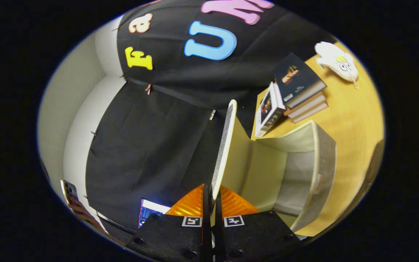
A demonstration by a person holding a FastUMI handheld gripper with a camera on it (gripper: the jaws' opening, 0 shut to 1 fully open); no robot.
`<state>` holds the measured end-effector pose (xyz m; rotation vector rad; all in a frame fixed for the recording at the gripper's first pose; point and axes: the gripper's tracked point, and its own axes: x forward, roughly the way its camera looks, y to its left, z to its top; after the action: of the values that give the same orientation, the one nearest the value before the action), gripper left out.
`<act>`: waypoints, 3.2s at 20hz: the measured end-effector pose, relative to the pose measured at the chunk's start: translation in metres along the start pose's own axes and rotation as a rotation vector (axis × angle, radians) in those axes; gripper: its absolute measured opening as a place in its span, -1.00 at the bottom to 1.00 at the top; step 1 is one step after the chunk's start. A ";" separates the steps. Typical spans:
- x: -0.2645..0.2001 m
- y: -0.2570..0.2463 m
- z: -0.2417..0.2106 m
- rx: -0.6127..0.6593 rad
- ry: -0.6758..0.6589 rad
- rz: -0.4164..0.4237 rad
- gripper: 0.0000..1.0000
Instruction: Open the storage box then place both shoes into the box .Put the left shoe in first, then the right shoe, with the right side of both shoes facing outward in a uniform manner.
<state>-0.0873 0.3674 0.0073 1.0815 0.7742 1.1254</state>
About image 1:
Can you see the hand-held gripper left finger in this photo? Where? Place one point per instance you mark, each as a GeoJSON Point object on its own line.
{"type": "Point", "coordinates": [206, 218]}

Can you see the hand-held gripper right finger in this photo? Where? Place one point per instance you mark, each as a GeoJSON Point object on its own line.
{"type": "Point", "coordinates": [218, 233]}

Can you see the grey fabric storage box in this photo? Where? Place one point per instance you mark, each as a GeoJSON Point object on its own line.
{"type": "Point", "coordinates": [304, 163]}

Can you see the glowing screen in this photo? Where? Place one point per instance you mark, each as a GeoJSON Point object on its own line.
{"type": "Point", "coordinates": [147, 213]}

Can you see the black backdrop cloth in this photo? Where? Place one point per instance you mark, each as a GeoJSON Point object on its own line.
{"type": "Point", "coordinates": [151, 145]}

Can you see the white cover book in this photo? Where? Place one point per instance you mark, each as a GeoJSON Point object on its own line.
{"type": "Point", "coordinates": [267, 109]}

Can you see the dark smartphone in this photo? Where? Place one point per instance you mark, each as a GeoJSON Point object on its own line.
{"type": "Point", "coordinates": [70, 191]}

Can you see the small wooden clip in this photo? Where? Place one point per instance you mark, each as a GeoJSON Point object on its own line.
{"type": "Point", "coordinates": [148, 89]}

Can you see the brown cover book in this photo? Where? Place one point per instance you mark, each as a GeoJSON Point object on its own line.
{"type": "Point", "coordinates": [313, 113]}
{"type": "Point", "coordinates": [309, 105]}

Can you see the dark blue book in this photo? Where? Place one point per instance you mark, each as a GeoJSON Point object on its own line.
{"type": "Point", "coordinates": [293, 78]}

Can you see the white plush toy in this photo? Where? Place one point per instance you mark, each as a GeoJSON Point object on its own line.
{"type": "Point", "coordinates": [335, 60]}

